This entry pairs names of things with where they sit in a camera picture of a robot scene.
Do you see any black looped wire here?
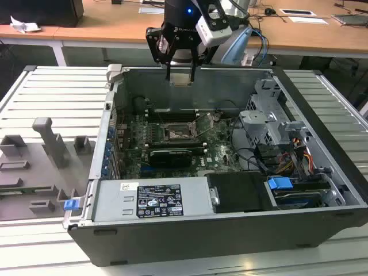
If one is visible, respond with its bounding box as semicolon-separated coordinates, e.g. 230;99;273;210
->
232;147;270;175

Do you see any long wooden desk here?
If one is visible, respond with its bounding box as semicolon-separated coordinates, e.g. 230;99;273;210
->
53;0;368;60

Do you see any green motherboard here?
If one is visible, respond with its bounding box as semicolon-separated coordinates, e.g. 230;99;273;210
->
114;110;245;178

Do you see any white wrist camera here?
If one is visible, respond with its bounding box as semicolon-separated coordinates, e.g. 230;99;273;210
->
195;7;232;47

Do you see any black graphics card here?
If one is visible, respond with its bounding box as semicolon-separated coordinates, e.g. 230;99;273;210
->
149;148;192;169

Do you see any grey plastic case latch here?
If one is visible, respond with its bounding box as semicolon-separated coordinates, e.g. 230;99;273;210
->
106;63;124;84

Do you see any black computer box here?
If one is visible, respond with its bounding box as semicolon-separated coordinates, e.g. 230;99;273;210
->
0;0;85;28

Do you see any black cpu socket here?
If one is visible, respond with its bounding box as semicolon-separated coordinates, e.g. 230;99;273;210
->
162;121;201;143

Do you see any green ram stick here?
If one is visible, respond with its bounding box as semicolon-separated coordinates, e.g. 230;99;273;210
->
0;187;49;196

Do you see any yellow orange wire bundle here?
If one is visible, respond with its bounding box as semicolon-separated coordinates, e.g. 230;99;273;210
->
277;152;314;173

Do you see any grey flat laptop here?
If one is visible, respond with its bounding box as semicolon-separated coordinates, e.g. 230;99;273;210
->
332;13;368;28

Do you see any square cpu chip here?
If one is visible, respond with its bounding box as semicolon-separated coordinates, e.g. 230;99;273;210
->
169;73;193;87

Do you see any thin metal locking lever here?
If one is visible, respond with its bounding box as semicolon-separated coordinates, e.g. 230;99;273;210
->
155;108;168;127
195;123;208;141

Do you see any blue cable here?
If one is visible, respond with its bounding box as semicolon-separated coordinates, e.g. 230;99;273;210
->
252;27;270;68

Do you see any pale blue teach pendant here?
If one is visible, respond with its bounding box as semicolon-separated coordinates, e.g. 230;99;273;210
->
221;27;254;66

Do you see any black open pc case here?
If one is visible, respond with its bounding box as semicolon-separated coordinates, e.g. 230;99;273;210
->
62;63;368;267

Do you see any short wooden desk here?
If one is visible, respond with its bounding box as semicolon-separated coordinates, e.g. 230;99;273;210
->
0;24;68;67

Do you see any black ram stick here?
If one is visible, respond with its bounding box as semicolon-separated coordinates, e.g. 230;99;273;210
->
148;140;208;150

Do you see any hard disk in blue carrier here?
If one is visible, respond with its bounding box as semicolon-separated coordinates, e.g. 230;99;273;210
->
266;177;330;209

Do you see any grey power supply unit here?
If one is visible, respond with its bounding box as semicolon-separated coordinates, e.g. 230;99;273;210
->
93;177;215;222

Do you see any silver metal drive cage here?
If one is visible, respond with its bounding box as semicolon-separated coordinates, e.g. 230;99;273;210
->
238;79;314;150

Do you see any crumpled white paper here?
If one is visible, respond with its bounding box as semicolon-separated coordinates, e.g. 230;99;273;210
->
10;16;41;35

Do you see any desk cable port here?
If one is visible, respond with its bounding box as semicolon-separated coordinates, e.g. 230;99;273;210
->
139;6;165;14
280;8;314;16

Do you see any grey parts rack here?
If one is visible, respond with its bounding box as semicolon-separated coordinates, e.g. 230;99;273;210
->
0;117;97;222

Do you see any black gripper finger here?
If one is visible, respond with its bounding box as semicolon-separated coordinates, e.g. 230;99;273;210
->
189;47;199;82
160;36;173;82

